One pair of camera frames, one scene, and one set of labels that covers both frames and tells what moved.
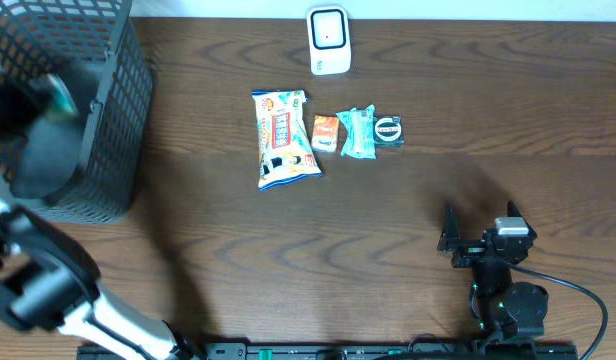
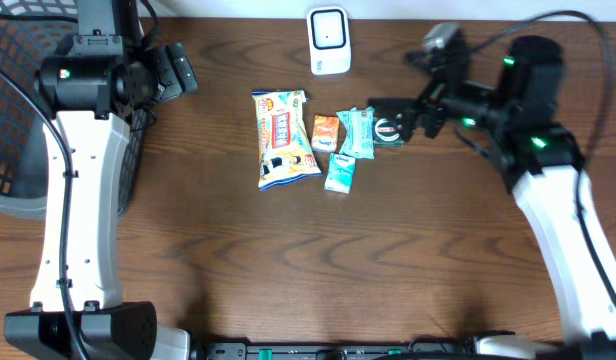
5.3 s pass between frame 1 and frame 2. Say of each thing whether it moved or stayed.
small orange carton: stayed
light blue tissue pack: moved
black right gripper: moved
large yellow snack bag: stayed
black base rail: stayed
